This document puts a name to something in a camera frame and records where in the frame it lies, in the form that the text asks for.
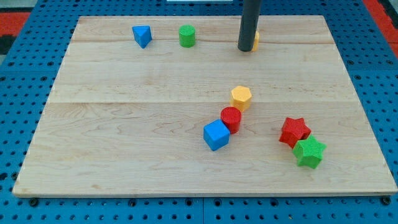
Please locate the green cylinder block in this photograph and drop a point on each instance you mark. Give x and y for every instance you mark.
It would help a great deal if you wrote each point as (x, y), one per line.
(187, 36)

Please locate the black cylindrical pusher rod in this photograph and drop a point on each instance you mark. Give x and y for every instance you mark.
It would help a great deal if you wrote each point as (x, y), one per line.
(248, 26)

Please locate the yellow block behind rod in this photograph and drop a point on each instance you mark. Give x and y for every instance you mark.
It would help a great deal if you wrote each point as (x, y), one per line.
(256, 42)

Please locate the blue cube block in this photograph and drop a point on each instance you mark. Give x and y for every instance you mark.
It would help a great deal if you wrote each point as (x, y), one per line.
(216, 134)

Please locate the green star block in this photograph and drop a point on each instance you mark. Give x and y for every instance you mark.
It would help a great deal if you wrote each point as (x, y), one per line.
(309, 152)

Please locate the red cylinder block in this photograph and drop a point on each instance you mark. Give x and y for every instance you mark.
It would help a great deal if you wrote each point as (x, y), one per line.
(231, 117)

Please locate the blue triangle block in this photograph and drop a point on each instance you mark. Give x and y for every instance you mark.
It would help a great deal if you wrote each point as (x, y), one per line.
(142, 35)

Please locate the yellow hexagon block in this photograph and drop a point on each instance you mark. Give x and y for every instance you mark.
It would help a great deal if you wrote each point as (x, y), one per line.
(240, 98)

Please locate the wooden board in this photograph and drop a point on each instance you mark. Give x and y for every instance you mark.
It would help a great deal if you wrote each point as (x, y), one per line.
(122, 121)

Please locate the red star block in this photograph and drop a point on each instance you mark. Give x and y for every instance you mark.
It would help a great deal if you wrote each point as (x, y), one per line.
(294, 130)

